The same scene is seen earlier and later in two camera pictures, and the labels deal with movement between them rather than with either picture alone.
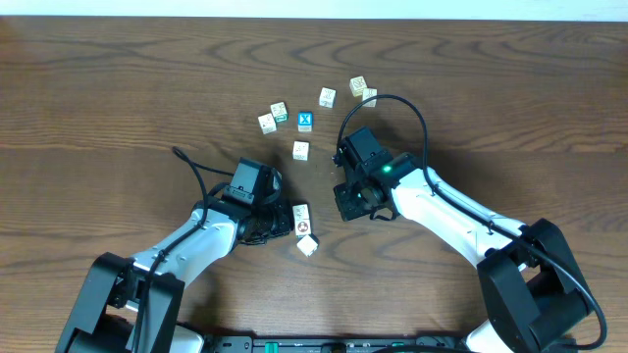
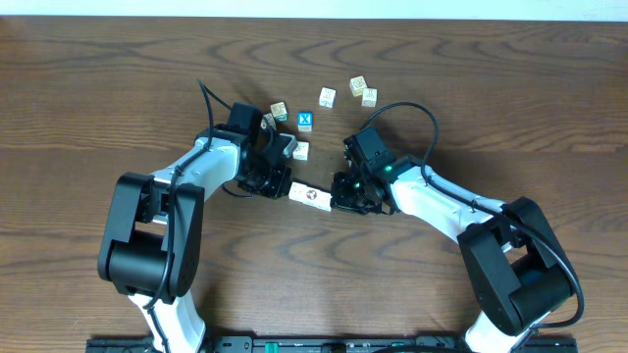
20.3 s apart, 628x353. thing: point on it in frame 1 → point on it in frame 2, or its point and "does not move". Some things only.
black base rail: (332, 343) does not move
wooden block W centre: (300, 150) does not move
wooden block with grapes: (307, 243) → (324, 201)
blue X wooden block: (305, 122) does not move
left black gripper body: (273, 217) → (276, 169)
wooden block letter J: (300, 212) → (297, 192)
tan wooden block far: (357, 84) does not move
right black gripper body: (355, 199) does not move
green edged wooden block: (280, 112) does not move
